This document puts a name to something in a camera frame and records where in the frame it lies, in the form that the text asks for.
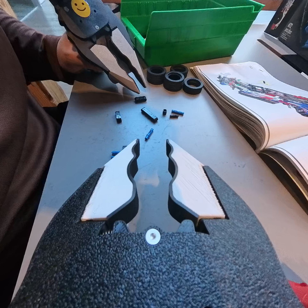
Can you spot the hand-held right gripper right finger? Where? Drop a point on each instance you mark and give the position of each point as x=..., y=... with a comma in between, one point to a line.
x=195, y=192

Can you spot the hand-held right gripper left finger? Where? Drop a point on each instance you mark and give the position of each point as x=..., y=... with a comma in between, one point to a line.
x=110, y=192

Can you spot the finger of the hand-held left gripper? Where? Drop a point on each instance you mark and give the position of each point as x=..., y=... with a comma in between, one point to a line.
x=127, y=53
x=113, y=67

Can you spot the short black toy beam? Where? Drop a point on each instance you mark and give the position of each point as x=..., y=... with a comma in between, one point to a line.
x=140, y=99
x=118, y=116

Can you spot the person's left forearm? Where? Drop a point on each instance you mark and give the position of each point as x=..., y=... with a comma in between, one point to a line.
x=36, y=55

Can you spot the white desk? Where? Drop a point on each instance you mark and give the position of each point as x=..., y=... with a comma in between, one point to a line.
x=216, y=156

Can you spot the person's left hand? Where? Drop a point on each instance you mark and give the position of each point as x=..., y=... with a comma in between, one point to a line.
x=69, y=55

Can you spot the group of black rubber tyres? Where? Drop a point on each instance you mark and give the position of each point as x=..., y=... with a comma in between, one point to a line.
x=168, y=85

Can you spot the green plastic bin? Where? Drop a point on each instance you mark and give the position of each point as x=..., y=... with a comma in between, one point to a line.
x=192, y=36

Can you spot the wooden table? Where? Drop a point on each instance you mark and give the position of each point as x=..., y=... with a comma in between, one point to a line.
x=48, y=93

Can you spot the person's brown sweater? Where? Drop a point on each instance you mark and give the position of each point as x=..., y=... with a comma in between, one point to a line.
x=24, y=168

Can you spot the open instruction booklet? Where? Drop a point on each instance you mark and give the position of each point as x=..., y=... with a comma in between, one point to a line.
x=264, y=108

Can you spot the red toy brick car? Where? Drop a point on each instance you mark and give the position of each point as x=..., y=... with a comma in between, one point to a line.
x=300, y=296

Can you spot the black toy set box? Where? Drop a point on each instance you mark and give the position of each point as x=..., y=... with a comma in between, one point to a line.
x=288, y=24

